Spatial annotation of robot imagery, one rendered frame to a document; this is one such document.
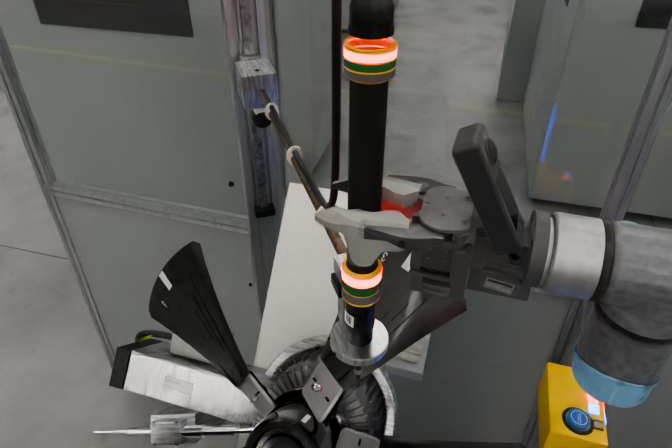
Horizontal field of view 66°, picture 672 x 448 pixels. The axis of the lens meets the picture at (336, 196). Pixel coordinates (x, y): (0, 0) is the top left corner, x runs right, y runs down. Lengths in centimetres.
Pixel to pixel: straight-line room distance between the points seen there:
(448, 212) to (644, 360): 22
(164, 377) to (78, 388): 157
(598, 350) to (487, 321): 104
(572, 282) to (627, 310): 6
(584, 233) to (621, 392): 18
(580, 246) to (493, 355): 124
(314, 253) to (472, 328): 71
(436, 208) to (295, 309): 63
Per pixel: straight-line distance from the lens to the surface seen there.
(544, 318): 157
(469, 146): 43
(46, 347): 286
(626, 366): 57
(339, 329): 64
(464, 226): 47
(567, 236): 48
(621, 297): 51
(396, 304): 79
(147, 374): 109
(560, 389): 116
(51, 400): 264
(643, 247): 50
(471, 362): 174
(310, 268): 106
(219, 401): 103
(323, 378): 86
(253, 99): 106
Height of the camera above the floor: 195
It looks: 34 degrees down
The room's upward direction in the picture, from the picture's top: straight up
